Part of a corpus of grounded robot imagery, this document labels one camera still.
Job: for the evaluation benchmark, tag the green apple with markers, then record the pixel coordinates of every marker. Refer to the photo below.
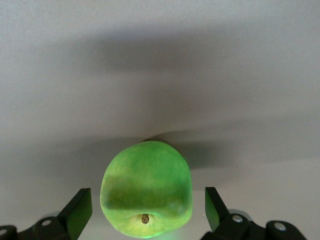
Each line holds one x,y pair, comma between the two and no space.
147,180

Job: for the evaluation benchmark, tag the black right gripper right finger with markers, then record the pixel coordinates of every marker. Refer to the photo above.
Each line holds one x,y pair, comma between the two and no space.
225,225

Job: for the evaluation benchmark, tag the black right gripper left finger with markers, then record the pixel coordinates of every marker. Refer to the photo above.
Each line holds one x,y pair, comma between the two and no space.
72,215

